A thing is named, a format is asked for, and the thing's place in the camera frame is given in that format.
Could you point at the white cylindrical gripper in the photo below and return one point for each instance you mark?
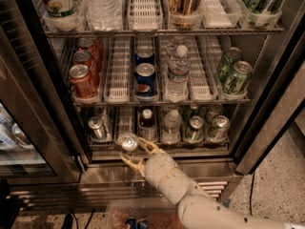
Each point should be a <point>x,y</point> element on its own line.
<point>157,168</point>

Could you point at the silver redbull can front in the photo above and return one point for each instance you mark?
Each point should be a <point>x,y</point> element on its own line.
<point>129,143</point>

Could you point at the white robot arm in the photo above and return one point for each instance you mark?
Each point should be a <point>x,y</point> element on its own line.
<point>196,209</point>

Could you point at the bottom shelf water bottle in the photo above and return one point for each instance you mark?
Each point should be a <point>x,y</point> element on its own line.
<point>171,127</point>

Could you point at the shelf water bottle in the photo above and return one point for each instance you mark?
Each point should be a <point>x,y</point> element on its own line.
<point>179,65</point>
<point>104,15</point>
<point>171,127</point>

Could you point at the steel fridge base grille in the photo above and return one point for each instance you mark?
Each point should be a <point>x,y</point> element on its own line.
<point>99,185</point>

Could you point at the bottom green can left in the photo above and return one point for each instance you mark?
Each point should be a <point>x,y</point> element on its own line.
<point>194,129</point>

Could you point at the front blue pepsi can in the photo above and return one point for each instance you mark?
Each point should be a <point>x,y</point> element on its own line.
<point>145,79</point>

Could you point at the blue pepsi can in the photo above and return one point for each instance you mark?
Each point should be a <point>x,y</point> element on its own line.
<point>145,79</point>
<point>144,55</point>

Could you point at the bottom green can right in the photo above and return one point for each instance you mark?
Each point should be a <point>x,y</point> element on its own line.
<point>219,128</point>

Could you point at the middle shelf water bottle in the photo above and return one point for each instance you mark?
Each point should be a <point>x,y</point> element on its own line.
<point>179,65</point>

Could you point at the empty white shelf tray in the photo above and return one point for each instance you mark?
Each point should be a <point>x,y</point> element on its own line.
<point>117,86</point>

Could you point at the front red soda can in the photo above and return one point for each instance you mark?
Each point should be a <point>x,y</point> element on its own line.
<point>82,81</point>

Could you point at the red soda can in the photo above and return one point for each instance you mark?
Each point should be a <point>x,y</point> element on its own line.
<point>88,43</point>
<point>85,57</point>
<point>82,81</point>

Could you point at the rear blue pepsi can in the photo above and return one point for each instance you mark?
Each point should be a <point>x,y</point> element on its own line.
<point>144,55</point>

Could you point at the glass fridge door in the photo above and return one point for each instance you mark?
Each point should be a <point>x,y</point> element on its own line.
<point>35,94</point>

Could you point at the rear green soda can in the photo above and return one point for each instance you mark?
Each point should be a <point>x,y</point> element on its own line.
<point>228,58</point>

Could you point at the green soda can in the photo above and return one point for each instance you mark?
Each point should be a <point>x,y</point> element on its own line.
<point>237,78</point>
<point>228,58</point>

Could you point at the front green soda can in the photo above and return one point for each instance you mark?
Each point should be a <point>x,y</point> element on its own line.
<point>237,78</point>

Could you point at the middle red soda can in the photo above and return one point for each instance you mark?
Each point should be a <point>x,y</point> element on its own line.
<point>85,57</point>

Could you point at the rear red soda can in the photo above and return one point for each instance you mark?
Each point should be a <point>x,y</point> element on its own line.
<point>88,43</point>

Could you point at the top shelf water bottle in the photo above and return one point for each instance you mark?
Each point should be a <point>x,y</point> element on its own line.
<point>104,15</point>

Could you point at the top shelf brown tall can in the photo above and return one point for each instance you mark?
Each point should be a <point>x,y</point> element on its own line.
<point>185,14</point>

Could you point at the dark juice bottle white cap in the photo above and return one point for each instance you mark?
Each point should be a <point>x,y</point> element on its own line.
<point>147,125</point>

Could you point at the clear plastic bin on floor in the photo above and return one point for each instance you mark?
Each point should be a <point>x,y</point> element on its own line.
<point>142,213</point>

